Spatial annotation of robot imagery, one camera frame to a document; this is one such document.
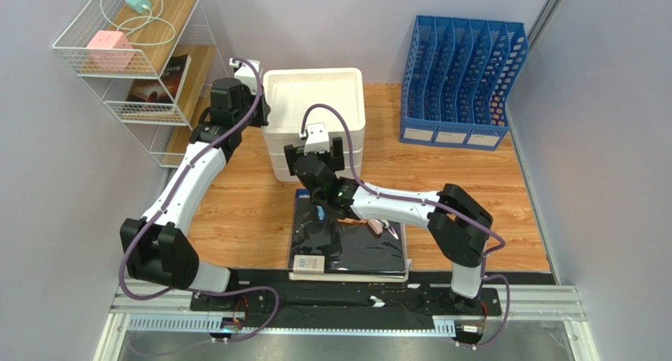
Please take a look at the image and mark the white three drawer organizer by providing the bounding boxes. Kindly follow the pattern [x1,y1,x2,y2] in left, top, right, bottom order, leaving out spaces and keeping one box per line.
[262,68,366,182]

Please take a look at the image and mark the blue highlighter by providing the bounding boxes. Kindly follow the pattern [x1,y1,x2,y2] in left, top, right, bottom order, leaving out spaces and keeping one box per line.
[315,206,327,222]

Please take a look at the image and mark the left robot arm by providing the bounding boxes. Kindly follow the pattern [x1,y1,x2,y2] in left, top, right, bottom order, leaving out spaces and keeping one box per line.
[118,78,270,300]

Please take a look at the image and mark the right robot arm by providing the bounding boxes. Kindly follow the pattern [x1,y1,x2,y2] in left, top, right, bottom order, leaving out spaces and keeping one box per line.
[284,137,496,300]

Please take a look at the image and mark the blue folder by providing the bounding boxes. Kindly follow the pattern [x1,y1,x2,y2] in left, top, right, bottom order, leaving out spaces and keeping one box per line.
[295,188,310,199]

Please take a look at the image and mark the dark cover book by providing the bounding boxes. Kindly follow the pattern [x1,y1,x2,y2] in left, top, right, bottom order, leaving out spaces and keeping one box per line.
[126,54,192,114]

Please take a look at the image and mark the pink correction tape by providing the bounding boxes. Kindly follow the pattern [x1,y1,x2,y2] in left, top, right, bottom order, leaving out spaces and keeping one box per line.
[367,219,384,236]

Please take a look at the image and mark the clear plastic bag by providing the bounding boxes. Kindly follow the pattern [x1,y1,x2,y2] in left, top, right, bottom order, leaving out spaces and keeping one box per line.
[379,219,403,240]

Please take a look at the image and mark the pink cube power socket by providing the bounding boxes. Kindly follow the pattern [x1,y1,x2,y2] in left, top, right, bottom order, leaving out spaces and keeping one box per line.
[87,30,135,71]

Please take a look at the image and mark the mint green charger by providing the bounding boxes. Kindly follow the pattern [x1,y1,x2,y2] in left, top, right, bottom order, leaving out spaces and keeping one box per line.
[125,0,151,14]

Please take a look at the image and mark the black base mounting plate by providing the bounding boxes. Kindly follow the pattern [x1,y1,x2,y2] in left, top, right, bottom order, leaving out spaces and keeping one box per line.
[189,269,505,329]

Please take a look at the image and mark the blue file organizer rack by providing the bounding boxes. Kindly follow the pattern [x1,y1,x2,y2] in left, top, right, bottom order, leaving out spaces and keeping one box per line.
[399,16,529,151]

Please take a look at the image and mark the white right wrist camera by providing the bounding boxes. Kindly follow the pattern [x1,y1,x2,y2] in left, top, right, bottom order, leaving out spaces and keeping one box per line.
[300,122,330,154]

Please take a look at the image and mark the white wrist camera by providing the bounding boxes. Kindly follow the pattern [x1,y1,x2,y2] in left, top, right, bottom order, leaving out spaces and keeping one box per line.
[300,122,330,154]
[230,58,263,95]

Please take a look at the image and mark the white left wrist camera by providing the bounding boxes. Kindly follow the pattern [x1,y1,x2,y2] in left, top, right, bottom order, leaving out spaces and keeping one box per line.
[230,58,263,95]

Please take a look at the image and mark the white wire shelf rack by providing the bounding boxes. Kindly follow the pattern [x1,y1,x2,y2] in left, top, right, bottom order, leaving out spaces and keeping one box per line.
[53,0,228,168]

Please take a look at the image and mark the mint green cable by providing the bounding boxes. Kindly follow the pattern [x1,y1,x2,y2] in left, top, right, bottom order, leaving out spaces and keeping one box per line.
[99,0,177,47]

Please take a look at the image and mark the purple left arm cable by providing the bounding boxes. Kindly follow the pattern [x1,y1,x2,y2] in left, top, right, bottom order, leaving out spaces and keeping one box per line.
[118,58,281,346]

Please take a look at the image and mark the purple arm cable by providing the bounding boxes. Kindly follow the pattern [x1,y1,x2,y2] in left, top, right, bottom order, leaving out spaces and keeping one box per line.
[300,103,511,349]
[118,58,281,346]

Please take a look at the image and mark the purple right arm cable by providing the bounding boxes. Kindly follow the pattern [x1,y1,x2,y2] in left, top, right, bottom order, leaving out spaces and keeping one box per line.
[300,103,511,349]

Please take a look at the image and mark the aluminium frame rail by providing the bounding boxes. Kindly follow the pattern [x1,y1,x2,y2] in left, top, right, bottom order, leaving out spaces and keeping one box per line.
[94,273,599,360]

